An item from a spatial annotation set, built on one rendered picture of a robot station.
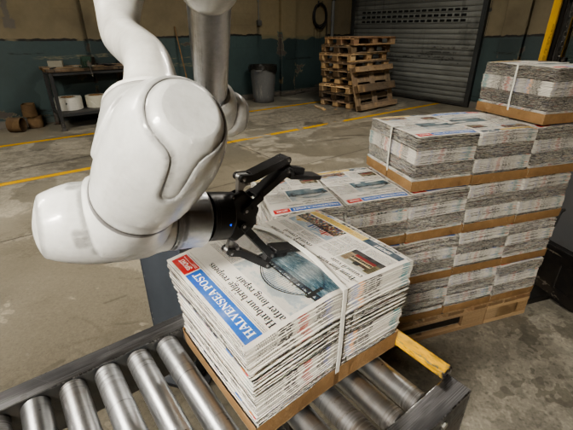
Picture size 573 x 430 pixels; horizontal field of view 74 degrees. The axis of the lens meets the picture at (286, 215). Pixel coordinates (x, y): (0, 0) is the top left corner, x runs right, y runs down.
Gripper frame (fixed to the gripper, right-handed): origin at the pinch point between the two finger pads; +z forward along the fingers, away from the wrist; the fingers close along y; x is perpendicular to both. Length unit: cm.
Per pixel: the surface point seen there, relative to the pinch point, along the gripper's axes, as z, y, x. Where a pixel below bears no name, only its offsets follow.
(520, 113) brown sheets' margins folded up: 139, -31, -23
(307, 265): -0.3, 9.0, 4.4
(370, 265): 9.2, 7.0, 10.9
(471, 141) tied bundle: 107, -16, -25
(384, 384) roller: 15.0, 30.9, 18.1
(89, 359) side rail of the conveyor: -30, 41, -23
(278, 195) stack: 47, 20, -64
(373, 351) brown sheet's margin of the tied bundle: 15.0, 26.3, 13.7
